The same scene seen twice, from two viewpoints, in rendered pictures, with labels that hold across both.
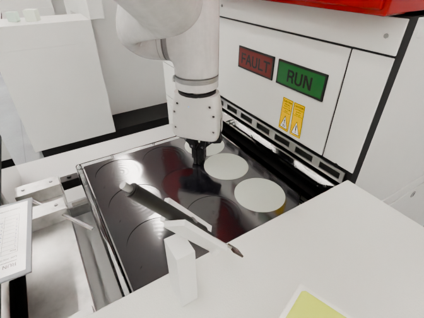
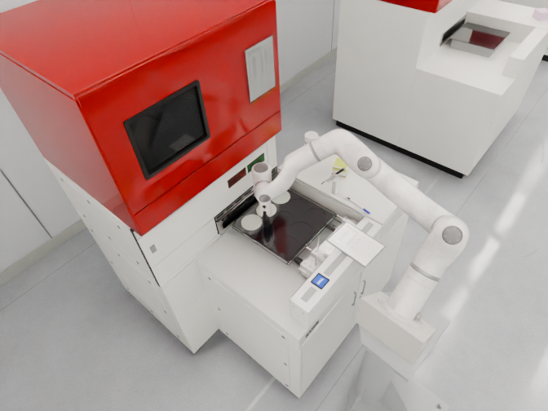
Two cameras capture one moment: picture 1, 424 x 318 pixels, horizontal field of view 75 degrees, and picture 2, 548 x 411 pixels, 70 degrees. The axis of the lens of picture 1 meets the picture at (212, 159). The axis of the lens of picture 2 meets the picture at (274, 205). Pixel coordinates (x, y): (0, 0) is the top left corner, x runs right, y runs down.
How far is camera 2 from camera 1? 1.83 m
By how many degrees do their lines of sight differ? 74
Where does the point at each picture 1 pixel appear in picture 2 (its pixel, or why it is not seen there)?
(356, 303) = (322, 166)
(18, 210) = (332, 239)
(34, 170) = (282, 312)
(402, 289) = not seen: hidden behind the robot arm
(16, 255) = (345, 227)
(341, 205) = not seen: hidden behind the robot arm
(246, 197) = (284, 199)
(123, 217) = (310, 230)
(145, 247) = (318, 218)
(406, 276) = not seen: hidden behind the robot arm
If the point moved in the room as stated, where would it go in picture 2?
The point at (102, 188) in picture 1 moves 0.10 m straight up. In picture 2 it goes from (298, 245) to (298, 231)
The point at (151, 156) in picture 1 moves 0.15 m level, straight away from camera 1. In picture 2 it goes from (269, 238) to (241, 253)
